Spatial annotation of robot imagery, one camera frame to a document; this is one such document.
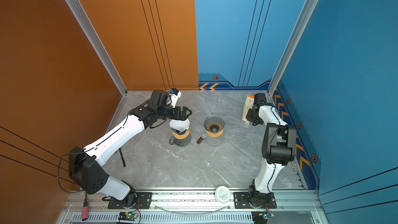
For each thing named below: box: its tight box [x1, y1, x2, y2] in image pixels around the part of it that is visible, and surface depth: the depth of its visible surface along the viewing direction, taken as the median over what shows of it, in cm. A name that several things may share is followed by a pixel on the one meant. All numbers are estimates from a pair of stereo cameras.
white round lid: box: [215, 185, 231, 204], surface depth 71 cm
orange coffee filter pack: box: [242, 94, 255, 126], surface depth 102 cm
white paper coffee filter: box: [168, 118, 191, 133], surface depth 87 cm
